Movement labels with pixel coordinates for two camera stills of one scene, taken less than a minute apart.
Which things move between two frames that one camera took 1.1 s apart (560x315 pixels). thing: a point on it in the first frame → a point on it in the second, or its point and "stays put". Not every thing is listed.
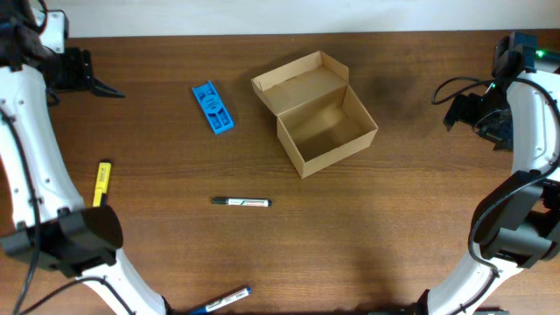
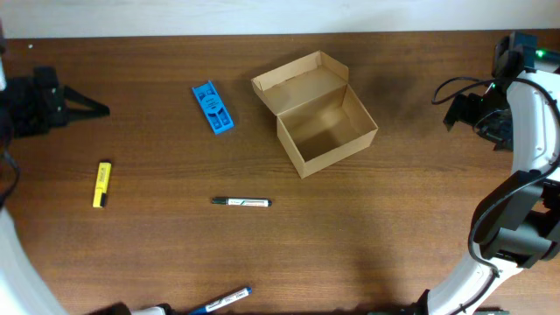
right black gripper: (461, 108) stays put
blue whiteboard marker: (231, 298) stays put
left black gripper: (81, 71) → (43, 100)
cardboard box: (319, 119) stays put
